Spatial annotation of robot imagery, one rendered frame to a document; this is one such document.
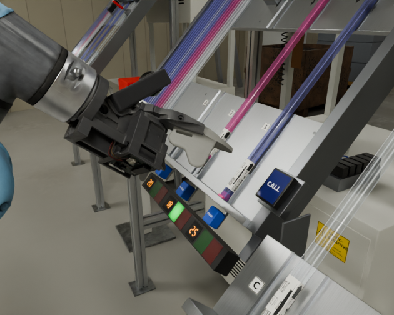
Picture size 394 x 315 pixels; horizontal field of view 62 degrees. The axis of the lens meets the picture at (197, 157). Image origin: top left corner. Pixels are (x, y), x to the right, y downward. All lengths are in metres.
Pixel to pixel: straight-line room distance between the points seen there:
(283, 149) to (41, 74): 0.37
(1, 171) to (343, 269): 0.75
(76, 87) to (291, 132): 0.35
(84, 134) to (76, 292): 1.17
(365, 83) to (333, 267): 0.48
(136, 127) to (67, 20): 4.35
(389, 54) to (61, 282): 1.40
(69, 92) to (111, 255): 1.32
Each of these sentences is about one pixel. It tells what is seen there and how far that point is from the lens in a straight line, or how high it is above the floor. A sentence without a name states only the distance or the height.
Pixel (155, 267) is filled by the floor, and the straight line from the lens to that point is 1.55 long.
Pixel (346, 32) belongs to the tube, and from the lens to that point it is 0.66.
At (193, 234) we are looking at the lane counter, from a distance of 0.61.
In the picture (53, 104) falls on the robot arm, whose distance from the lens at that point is 0.40.
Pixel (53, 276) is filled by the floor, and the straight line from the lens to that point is 1.62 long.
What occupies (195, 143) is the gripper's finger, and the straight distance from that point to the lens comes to 0.45.
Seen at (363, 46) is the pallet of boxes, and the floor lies 0.67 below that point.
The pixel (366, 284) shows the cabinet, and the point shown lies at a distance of 0.85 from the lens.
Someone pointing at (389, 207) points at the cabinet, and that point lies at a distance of 0.87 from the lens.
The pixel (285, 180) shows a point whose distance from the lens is 0.47.
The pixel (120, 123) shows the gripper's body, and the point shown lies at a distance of 0.43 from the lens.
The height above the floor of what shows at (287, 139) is 0.83.
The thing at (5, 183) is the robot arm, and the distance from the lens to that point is 0.26.
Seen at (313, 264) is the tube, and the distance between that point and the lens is 0.35.
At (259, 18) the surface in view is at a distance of 0.89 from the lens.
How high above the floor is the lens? 1.01
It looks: 22 degrees down
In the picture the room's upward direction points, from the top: straight up
